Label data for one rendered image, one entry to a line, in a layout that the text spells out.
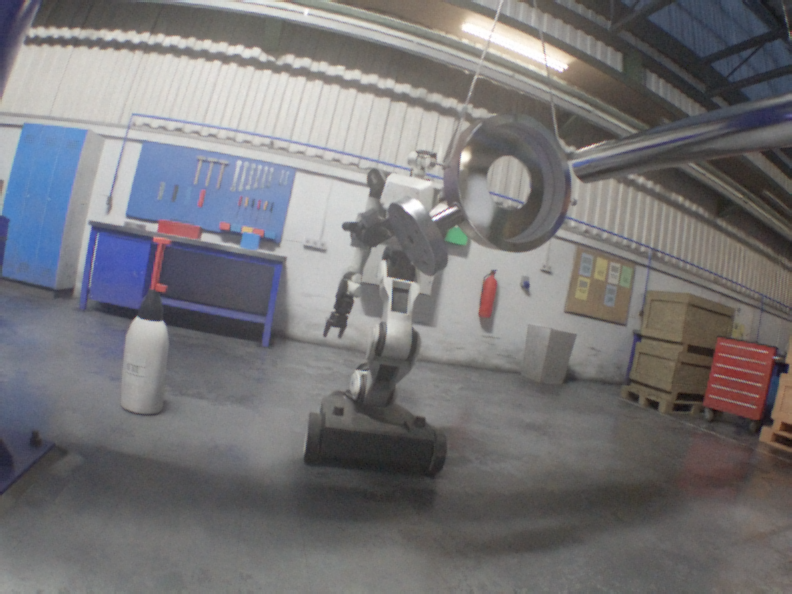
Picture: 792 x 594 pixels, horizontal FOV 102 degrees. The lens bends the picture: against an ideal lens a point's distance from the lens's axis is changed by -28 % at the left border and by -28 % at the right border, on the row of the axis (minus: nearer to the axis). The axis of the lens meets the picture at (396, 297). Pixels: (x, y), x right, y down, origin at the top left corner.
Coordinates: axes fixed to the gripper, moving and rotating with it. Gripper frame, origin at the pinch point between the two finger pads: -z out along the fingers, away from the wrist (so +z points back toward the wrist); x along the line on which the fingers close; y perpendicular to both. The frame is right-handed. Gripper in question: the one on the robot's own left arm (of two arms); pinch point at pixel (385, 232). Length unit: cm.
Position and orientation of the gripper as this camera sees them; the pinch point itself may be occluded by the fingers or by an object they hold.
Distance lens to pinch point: 127.5
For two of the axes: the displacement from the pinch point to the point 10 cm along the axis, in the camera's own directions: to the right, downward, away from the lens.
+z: -3.5, -1.7, 9.2
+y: -4.3, -8.5, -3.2
